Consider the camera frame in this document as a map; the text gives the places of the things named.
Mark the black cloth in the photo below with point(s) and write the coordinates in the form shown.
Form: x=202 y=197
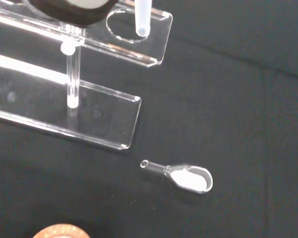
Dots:
x=226 y=111

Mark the glass weighing funnel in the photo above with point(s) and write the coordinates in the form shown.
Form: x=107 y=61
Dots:
x=186 y=177

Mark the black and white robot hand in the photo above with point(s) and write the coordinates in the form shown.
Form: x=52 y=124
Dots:
x=72 y=10

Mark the clear acrylic funnel stand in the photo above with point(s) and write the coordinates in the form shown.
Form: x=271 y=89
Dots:
x=89 y=109

